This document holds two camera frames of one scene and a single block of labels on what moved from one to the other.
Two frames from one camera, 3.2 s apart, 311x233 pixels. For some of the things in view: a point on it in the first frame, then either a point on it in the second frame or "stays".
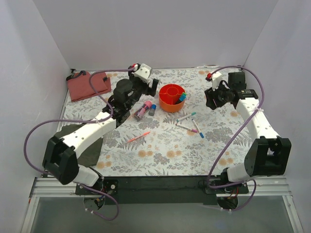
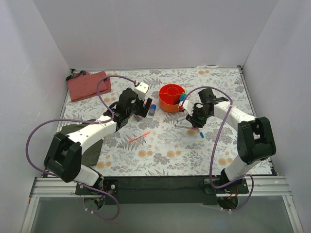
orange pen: [138, 137] stays
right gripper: [213, 97] -> [194, 119]
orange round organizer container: [168, 95] stays
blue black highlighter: [182, 97] stays
